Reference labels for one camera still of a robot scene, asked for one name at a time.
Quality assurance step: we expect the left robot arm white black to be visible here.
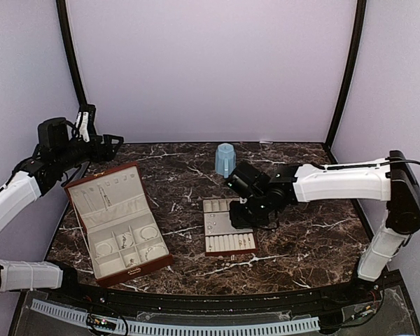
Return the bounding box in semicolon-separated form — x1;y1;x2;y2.
0;112;124;305

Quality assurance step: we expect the white slotted cable duct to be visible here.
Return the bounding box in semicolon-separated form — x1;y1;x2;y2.
30;300;321;336

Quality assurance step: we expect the black front table rail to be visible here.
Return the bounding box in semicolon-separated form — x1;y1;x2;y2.
43;276;386;317

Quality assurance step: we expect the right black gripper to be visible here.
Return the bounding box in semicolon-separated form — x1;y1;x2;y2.
229;195;271;229

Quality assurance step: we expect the black corner post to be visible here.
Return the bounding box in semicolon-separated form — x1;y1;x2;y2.
324;0;367;152
55;0;88;106

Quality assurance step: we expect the small circuit board with leds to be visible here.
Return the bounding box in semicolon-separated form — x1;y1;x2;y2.
86;314;117;330

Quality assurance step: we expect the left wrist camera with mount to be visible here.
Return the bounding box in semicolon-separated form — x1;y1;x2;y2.
73;104;97;142

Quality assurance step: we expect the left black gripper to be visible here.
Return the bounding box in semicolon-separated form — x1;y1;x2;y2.
55;134;123;172

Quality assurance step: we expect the black right corner post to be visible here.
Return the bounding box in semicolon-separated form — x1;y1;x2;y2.
324;0;367;152

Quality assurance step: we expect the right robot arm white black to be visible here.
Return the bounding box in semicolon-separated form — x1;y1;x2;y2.
226;150;420;304

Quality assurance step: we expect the light blue upside-down mug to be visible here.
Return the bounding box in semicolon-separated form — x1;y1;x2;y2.
215;143;236;179

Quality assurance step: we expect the brown jewelry tray cream lining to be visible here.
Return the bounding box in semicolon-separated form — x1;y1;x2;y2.
203;198;258;256

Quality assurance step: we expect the black left corner post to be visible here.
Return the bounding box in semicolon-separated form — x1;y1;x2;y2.
55;0;88;106

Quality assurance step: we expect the brown jewelry box cream lining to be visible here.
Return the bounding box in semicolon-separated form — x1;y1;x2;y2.
64;162;174;288

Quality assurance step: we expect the beaded necklace in lid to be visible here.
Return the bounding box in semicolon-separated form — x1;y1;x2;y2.
98;184;113;210

